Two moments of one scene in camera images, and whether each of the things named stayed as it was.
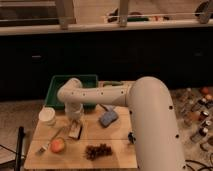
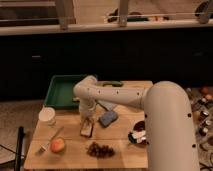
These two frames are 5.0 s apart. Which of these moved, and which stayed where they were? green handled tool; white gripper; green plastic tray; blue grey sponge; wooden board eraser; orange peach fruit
Moved: white gripper; wooden board eraser
Stayed: orange peach fruit; blue grey sponge; green plastic tray; green handled tool
